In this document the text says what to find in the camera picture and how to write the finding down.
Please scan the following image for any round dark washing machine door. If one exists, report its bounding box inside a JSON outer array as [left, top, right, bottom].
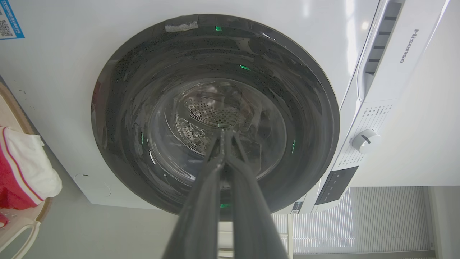
[[91, 14, 340, 222]]

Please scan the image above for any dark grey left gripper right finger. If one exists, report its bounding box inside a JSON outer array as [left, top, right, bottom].
[[225, 130, 289, 259]]

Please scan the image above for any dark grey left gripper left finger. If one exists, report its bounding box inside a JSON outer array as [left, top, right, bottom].
[[162, 129, 226, 259]]

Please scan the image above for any white washing machine control knob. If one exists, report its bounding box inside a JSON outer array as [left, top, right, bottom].
[[351, 129, 382, 154]]

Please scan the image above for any white window blind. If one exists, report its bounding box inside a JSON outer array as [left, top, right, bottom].
[[218, 186, 436, 259]]

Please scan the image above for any red and white garment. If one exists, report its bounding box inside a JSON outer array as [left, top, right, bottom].
[[0, 126, 63, 228]]

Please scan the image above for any white Hisense washing machine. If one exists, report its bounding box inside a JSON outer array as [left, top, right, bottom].
[[0, 0, 450, 215]]

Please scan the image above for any blue QR code sticker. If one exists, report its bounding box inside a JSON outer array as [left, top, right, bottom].
[[0, 0, 25, 40]]

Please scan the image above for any white plastic laundry basket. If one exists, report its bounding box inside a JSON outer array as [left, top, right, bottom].
[[0, 81, 53, 259]]

